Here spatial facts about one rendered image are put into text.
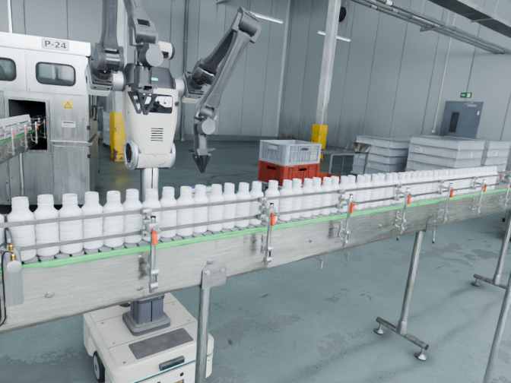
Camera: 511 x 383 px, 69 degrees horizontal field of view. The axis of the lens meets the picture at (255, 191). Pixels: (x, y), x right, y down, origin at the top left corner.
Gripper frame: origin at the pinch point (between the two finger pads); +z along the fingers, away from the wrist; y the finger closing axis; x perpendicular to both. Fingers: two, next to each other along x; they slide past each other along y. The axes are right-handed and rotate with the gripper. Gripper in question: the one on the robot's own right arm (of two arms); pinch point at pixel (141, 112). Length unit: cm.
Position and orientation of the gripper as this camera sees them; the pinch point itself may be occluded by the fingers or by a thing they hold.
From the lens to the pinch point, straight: 133.8
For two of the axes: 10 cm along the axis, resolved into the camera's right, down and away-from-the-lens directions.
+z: -0.9, 9.7, 2.2
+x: 8.0, -0.6, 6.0
